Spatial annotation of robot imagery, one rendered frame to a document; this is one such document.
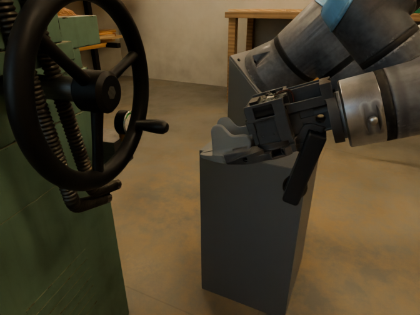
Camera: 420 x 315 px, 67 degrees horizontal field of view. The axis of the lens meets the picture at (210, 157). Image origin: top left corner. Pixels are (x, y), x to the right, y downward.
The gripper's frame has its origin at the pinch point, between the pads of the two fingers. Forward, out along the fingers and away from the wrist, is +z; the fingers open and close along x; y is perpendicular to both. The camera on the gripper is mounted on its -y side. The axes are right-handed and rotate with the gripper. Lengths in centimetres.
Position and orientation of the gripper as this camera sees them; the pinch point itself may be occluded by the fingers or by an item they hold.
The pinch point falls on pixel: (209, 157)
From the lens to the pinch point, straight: 50.4
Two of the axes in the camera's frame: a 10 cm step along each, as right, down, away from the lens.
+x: -2.9, 4.2, -8.6
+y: -3.3, -8.9, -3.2
